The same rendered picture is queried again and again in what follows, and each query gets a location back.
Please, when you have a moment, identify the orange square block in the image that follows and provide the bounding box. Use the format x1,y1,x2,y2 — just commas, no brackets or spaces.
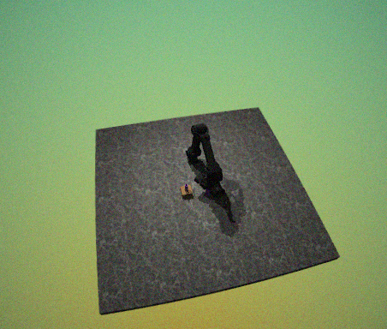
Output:
181,185,193,198

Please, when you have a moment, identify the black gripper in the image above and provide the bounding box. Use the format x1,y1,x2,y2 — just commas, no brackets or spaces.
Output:
194,172,225,199

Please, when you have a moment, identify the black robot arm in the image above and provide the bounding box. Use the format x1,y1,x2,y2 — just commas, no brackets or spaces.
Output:
186,123,223,196

